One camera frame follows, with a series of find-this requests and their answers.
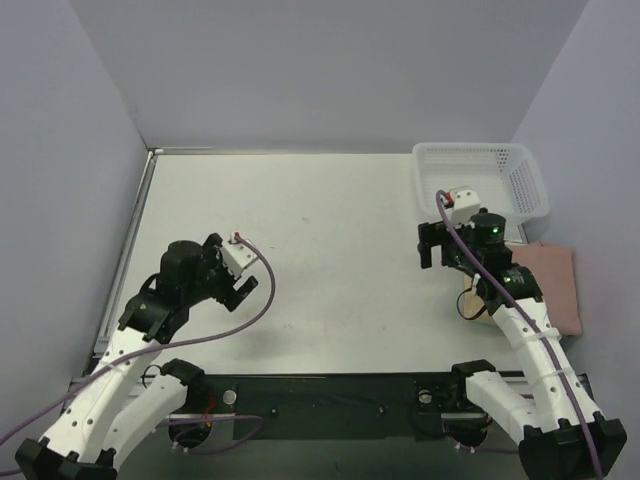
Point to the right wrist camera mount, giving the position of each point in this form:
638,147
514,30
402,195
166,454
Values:
461,204

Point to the folded light blue cloth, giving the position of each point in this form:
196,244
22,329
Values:
488,324

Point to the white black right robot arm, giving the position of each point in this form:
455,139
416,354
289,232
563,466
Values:
560,432

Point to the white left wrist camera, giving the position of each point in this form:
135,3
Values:
236,256

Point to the folded cream t shirt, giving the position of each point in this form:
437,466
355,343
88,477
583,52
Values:
469,305

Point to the white perforated plastic basket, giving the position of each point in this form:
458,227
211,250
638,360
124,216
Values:
506,177

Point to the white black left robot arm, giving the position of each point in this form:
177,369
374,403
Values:
99,427

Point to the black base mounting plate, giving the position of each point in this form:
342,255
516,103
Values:
422,406

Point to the pink graphic t shirt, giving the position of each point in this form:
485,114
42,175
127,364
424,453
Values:
552,267

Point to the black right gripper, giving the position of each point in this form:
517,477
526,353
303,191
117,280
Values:
432,240

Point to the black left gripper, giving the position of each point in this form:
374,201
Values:
226,282

